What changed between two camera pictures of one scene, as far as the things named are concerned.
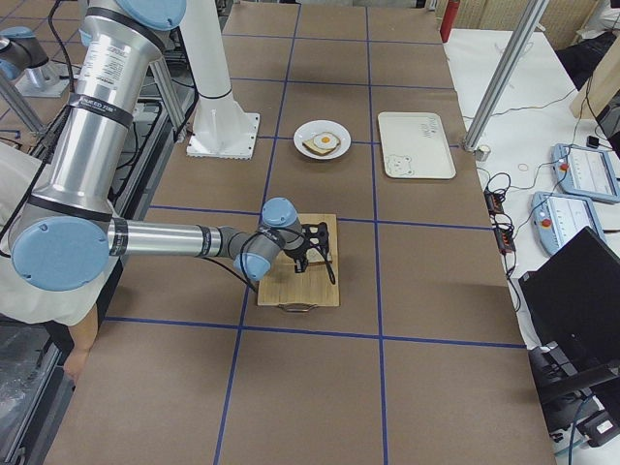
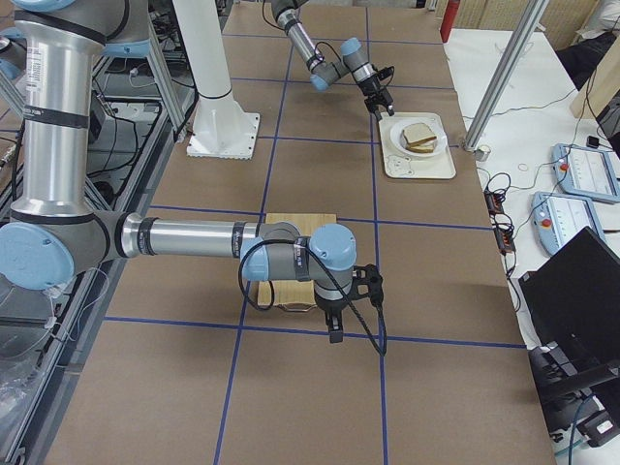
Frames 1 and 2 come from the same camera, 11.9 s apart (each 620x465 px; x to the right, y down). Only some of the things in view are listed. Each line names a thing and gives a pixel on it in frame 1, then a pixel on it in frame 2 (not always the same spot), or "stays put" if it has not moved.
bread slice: (309, 143) -> (426, 146)
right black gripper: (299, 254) -> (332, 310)
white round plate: (307, 132) -> (397, 138)
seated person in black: (598, 33) stays put
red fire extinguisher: (449, 18) stays put
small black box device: (592, 142) stays put
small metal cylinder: (482, 152) stays put
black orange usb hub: (502, 223) stays put
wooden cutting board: (283, 286) stays put
